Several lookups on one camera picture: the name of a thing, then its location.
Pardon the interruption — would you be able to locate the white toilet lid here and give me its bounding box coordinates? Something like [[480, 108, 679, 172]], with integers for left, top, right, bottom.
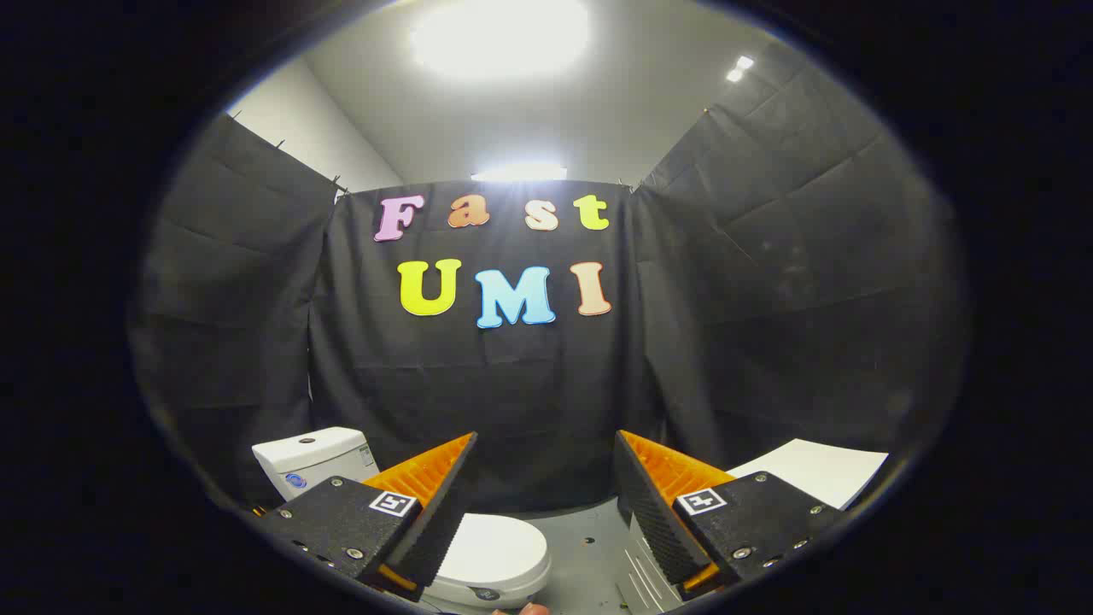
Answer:
[[427, 512, 552, 599]]

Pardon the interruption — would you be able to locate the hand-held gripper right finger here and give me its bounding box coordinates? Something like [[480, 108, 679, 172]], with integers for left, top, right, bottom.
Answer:
[[613, 430, 845, 600]]

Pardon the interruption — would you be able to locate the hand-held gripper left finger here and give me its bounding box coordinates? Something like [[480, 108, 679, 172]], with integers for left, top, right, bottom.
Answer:
[[254, 431, 479, 603]]

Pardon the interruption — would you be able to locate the black backdrop cloth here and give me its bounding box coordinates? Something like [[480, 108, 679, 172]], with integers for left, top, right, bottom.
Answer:
[[128, 43, 970, 515]]

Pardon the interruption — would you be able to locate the large ceiling light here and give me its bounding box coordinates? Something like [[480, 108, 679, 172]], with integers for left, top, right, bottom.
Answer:
[[471, 164, 569, 183], [410, 0, 592, 82]]

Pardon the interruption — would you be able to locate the grey drawer cabinet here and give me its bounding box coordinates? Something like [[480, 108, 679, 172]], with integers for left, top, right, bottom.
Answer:
[[615, 438, 890, 614]]

